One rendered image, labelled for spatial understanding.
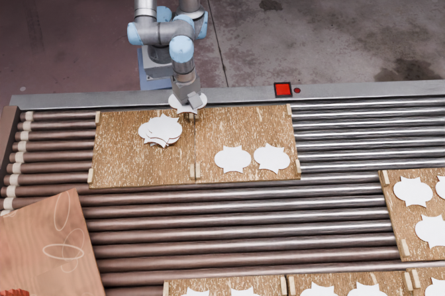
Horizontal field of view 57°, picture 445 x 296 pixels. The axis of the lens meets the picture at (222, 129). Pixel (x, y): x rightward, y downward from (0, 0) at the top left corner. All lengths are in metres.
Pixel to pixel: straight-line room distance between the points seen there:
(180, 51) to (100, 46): 2.14
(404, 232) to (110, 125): 1.21
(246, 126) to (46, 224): 0.84
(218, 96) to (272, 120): 0.27
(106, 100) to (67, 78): 1.41
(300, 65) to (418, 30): 1.05
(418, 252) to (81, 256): 1.15
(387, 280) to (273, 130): 0.69
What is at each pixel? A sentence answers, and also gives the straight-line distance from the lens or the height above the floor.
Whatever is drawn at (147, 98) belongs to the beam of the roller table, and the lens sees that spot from 1.84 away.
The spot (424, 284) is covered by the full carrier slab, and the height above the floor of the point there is 0.94.
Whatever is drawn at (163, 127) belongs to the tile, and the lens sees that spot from 1.66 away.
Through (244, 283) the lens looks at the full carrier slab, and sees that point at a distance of 1.47.
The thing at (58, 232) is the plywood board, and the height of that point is 1.04.
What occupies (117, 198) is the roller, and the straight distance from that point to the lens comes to 1.63.
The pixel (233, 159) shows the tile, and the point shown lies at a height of 0.95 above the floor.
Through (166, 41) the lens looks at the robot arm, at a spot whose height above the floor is 1.38.
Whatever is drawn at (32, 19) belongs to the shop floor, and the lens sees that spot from 3.80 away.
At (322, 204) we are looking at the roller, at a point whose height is 0.91.
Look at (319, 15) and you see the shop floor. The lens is 3.59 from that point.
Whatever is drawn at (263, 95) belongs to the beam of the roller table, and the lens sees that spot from 1.83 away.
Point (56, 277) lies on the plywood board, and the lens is 1.47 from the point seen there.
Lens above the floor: 2.38
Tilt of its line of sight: 59 degrees down
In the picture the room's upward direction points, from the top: straight up
